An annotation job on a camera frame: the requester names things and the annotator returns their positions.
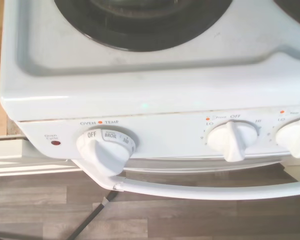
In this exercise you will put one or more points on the coil burner with drip pan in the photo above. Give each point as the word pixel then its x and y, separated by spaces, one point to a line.
pixel 130 27

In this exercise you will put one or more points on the white oven temperature knob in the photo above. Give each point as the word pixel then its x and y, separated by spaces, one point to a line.
pixel 107 155

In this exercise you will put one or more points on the red oven indicator light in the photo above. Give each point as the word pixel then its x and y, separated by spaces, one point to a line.
pixel 55 143

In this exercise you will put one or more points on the white burner knob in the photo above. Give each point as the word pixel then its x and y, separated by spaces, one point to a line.
pixel 231 142
pixel 295 140

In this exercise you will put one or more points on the white electric stove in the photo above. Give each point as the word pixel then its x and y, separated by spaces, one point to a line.
pixel 140 87

